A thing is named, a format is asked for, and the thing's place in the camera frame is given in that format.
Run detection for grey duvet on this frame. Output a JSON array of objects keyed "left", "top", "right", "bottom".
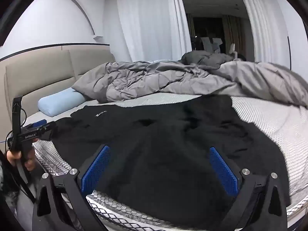
[{"left": 72, "top": 53, "right": 308, "bottom": 107}]

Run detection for light blue pillow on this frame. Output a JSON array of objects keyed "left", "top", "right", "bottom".
[{"left": 38, "top": 88, "right": 85, "bottom": 117}]

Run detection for person's left hand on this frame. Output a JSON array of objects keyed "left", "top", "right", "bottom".
[{"left": 7, "top": 138, "right": 37, "bottom": 171}]

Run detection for dark grey pillow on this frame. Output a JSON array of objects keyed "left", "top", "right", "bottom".
[{"left": 180, "top": 51, "right": 235, "bottom": 66}]

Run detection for white mattress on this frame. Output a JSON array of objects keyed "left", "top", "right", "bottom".
[{"left": 24, "top": 93, "right": 308, "bottom": 231}]

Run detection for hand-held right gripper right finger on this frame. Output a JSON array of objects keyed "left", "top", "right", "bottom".
[{"left": 209, "top": 146, "right": 288, "bottom": 231}]

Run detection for white curtain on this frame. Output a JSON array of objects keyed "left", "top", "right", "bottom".
[
  {"left": 238, "top": 0, "right": 289, "bottom": 63},
  {"left": 114, "top": 0, "right": 193, "bottom": 63}
]

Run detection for beige padded headboard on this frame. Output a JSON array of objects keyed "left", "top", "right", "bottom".
[{"left": 0, "top": 49, "right": 116, "bottom": 135}]

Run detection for black cable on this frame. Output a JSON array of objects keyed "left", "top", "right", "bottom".
[{"left": 14, "top": 160, "right": 36, "bottom": 204}]

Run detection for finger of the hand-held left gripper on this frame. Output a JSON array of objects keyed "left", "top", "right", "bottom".
[
  {"left": 37, "top": 122, "right": 57, "bottom": 141},
  {"left": 30, "top": 119, "right": 48, "bottom": 128}
]

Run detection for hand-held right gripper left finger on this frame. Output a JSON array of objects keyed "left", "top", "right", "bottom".
[{"left": 32, "top": 145, "right": 113, "bottom": 231}]

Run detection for brown curtain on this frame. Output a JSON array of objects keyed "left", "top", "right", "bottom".
[{"left": 222, "top": 14, "right": 246, "bottom": 54}]

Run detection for white chair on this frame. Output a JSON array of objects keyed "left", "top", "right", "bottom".
[{"left": 200, "top": 37, "right": 222, "bottom": 53}]

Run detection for black pants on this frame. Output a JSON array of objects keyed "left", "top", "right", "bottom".
[{"left": 52, "top": 94, "right": 290, "bottom": 231}]

